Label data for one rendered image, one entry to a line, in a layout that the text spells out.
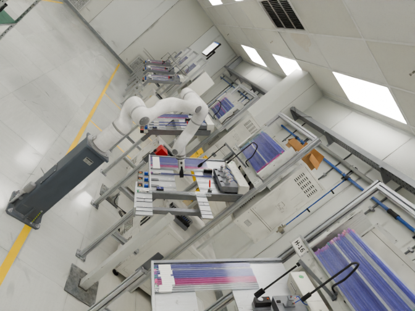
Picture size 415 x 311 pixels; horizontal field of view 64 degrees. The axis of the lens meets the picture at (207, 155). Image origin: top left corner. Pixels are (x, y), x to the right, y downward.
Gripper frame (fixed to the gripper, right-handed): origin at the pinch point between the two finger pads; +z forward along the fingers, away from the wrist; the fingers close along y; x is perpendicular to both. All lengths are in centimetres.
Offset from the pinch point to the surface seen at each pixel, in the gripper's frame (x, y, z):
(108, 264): 56, -63, 30
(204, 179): -17.8, -6.0, 3.8
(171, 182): 9.3, -14.6, -0.7
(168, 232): 15.0, -31.7, 33.2
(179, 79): -39, 442, -1
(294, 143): -109, 27, -8
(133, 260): 43, -32, 55
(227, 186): -32.4, -28.0, 0.2
